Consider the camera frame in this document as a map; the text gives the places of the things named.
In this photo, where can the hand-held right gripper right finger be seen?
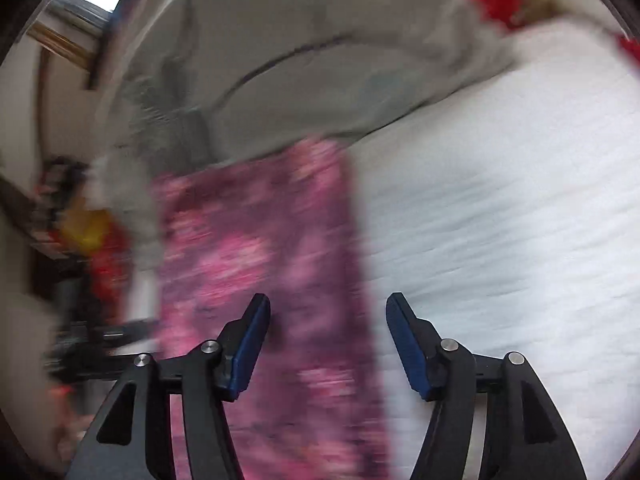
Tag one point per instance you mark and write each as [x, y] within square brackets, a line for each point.
[407, 350]

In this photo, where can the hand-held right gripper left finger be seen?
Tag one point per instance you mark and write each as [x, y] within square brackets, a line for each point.
[250, 350]

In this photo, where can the purple floral garment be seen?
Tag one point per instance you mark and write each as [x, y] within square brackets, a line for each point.
[300, 260]

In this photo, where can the red and yellow cloth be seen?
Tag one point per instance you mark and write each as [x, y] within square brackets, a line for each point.
[95, 245]

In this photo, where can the white bed sheet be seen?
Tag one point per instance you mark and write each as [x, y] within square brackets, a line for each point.
[500, 210]

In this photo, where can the grey garment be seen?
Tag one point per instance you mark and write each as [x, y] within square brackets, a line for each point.
[300, 60]

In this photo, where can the gold wooden frame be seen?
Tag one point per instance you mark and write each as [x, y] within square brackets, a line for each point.
[60, 45]

